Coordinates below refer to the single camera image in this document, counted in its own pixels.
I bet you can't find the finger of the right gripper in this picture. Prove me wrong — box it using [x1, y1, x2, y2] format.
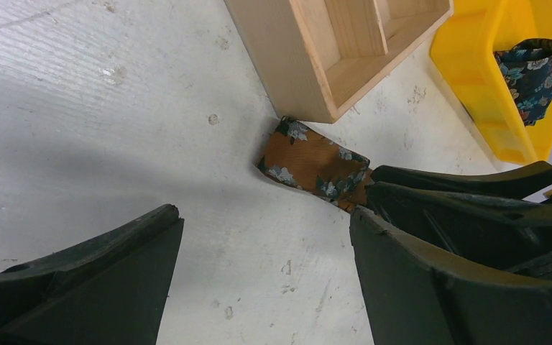
[371, 161, 552, 199]
[367, 183, 552, 280]

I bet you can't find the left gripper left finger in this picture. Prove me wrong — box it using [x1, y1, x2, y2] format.
[0, 204, 184, 344]

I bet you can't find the orange grey floral tie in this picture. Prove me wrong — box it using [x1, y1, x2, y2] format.
[257, 117, 372, 213]

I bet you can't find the yellow plastic bin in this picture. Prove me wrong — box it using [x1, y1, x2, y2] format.
[430, 1, 552, 165]

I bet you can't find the wooden compartment tray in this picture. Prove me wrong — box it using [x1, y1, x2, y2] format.
[226, 0, 454, 124]

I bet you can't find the dark floral folded tie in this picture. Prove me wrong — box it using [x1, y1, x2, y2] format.
[494, 38, 552, 127]

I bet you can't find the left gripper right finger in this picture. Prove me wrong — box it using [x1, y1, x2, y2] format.
[350, 207, 552, 344]

